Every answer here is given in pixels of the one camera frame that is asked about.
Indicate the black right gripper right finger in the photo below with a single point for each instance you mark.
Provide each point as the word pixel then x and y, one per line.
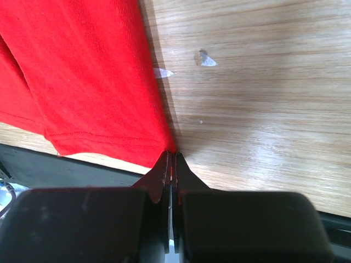
pixel 243 226

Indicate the red t shirt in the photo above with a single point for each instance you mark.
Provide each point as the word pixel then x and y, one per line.
pixel 80 74

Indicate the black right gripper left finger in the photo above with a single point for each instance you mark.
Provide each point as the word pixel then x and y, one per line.
pixel 93 224

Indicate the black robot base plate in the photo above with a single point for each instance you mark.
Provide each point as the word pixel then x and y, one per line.
pixel 41 170

